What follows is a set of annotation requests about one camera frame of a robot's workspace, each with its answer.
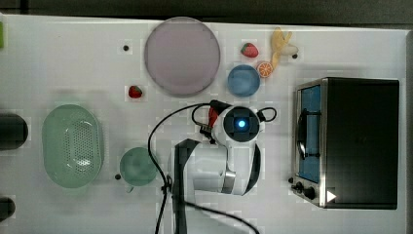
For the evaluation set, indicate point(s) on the red plush ketchup bottle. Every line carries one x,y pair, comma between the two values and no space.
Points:
212,116

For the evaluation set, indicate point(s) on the grey round plate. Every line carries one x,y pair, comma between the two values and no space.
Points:
182,56

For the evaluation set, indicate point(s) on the green perforated colander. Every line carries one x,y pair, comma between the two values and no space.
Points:
72,146

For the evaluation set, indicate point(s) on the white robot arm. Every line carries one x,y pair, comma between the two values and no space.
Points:
228,163

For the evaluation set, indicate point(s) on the black frying pan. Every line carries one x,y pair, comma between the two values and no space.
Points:
13,131

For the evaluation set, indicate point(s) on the green mug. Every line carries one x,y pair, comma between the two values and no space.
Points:
137,168

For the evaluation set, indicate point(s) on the black round object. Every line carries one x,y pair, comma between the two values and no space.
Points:
7,208

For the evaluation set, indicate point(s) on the silver toaster oven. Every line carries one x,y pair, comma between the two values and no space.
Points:
345,143

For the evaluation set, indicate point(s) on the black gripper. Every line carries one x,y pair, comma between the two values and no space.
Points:
216,107

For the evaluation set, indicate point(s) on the blue bowl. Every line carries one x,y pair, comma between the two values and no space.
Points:
243,81

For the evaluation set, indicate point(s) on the orange slice toy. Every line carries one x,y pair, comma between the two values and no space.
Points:
264,69

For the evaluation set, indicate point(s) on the red plush strawberry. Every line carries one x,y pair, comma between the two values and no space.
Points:
135,92

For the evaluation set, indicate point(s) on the peeled plush banana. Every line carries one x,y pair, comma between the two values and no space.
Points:
281,47

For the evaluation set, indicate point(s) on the red strawberry green leaves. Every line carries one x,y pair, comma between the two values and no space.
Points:
249,50

